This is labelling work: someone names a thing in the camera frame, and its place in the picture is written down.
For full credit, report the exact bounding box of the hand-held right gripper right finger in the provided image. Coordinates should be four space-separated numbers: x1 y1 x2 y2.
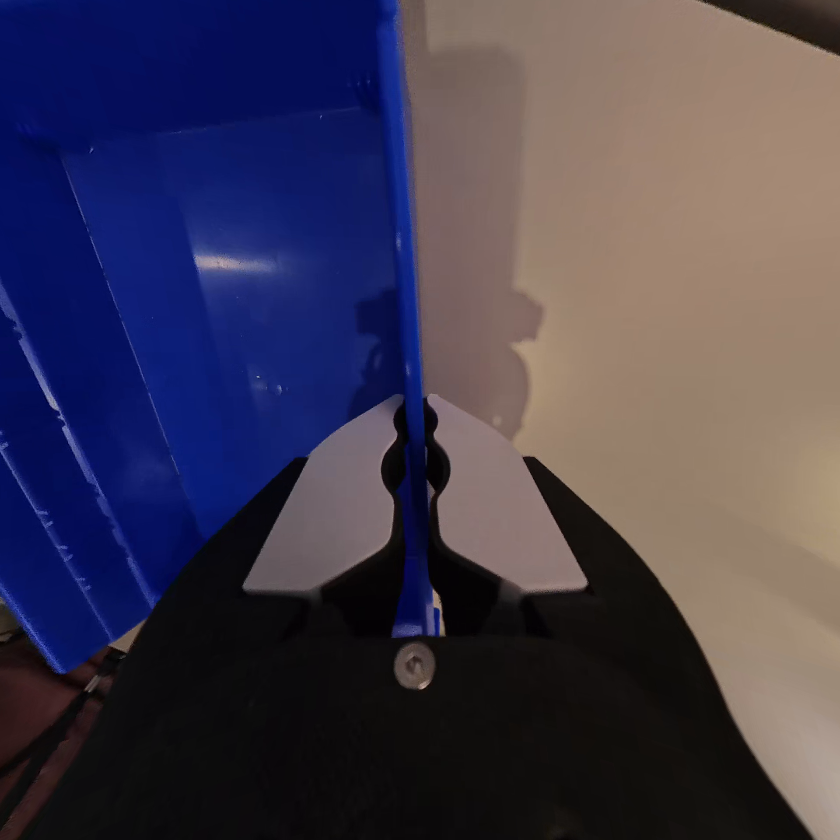
427 392 589 598

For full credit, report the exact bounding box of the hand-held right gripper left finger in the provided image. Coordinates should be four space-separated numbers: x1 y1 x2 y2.
245 394 427 598

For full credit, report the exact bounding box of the blue plastic bin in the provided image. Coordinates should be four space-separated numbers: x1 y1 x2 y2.
0 0 443 673

